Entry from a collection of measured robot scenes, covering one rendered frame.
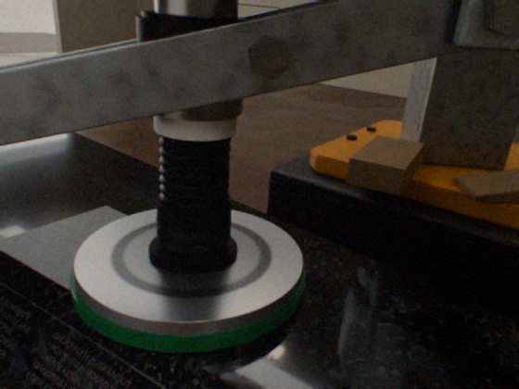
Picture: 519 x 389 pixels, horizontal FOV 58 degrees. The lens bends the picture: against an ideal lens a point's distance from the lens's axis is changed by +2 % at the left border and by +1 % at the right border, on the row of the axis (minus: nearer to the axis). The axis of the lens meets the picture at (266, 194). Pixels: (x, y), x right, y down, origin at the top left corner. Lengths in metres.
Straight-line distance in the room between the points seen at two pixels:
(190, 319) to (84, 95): 0.18
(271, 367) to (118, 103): 0.22
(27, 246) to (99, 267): 0.13
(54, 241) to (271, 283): 0.25
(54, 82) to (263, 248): 0.24
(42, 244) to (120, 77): 0.25
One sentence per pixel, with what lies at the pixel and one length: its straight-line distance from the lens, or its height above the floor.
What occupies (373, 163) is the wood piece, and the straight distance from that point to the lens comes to 0.84.
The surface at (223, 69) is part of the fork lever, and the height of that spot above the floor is 1.03.
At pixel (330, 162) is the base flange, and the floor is 0.77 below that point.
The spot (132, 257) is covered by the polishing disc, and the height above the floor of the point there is 0.85.
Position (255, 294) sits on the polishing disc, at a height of 0.85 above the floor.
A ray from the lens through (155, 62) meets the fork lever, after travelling 0.34.
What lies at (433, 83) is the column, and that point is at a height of 0.95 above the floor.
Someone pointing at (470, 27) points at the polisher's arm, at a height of 1.07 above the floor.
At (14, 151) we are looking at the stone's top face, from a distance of 0.86.
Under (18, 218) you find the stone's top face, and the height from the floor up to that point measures 0.82.
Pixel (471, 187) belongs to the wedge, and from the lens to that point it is 0.93.
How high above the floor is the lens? 1.08
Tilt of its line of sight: 23 degrees down
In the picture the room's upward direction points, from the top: 5 degrees clockwise
